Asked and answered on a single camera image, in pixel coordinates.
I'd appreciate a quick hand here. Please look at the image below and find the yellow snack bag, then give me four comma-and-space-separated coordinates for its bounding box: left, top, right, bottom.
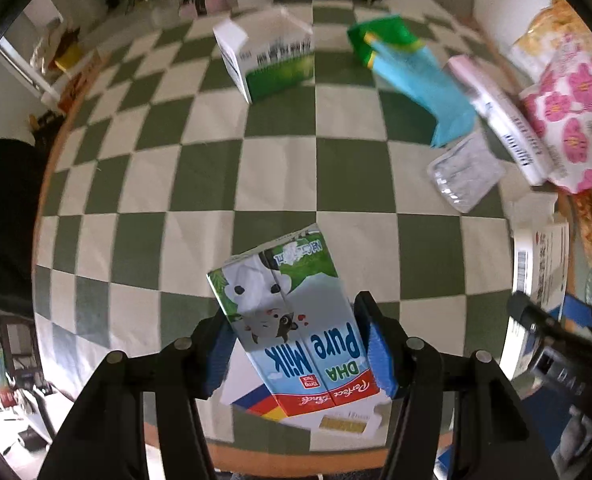
512, 0, 592, 81

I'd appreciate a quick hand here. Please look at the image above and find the green white checkered tablecloth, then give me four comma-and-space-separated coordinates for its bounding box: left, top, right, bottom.
30, 0, 576, 463

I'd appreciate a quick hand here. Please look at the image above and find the white labelled box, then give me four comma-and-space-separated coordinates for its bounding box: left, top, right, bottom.
500, 221, 572, 382

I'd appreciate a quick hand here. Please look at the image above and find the pink suitcase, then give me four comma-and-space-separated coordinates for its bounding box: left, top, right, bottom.
177, 0, 227, 17

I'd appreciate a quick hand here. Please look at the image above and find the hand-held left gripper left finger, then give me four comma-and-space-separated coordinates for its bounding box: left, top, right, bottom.
38, 309, 237, 480

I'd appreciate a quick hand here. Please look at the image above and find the clear plastic blister tray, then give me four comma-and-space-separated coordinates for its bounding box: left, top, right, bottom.
427, 132, 506, 214

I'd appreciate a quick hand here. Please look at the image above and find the pink white box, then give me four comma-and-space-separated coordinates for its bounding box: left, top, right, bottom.
446, 55, 551, 187

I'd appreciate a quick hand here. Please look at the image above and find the blue white milk carton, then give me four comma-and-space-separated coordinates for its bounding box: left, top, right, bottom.
207, 223, 381, 418

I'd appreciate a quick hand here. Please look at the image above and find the black cloth covered chair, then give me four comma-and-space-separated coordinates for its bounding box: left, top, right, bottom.
0, 139, 53, 318

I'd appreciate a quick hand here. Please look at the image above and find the yellow bucket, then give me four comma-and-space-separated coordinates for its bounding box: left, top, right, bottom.
55, 42, 85, 72

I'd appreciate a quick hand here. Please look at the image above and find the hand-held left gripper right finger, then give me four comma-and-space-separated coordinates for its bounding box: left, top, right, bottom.
354, 291, 559, 480

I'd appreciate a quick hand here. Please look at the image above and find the green white box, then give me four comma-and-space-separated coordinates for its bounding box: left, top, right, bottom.
212, 4, 317, 106

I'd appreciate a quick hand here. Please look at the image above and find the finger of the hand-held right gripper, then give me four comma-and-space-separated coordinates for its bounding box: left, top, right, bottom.
564, 294, 592, 329
507, 291, 592, 350

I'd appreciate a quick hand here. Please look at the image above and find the yellow patterned packet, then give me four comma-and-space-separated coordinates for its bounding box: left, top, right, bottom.
572, 191, 592, 267

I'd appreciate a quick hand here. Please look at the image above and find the green packet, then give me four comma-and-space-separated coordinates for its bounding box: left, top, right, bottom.
347, 15, 427, 71

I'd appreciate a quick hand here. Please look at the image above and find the pink floral tissue pack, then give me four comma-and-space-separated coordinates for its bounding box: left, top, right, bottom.
518, 47, 592, 195

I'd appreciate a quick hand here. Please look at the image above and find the light blue packet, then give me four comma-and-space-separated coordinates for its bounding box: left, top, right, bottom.
371, 42, 477, 150

